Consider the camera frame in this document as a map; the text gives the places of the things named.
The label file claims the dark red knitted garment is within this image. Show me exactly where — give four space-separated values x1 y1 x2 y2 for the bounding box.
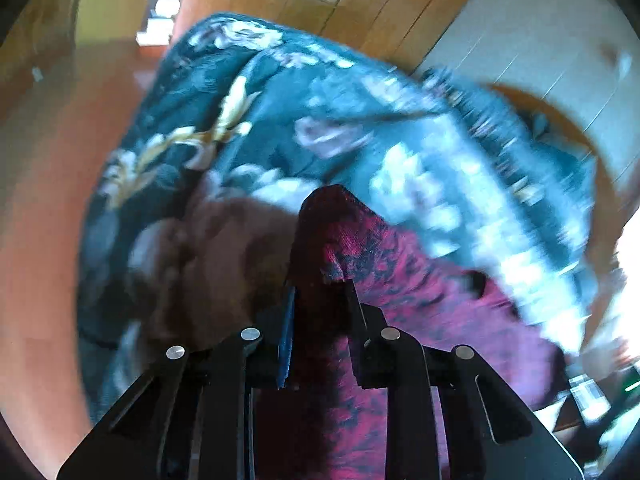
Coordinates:
249 184 569 480

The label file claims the teal floral bed blanket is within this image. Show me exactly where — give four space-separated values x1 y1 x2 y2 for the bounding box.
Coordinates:
77 13 596 419

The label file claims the wooden curved headboard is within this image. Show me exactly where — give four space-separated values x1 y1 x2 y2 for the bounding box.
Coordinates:
489 82 623 350

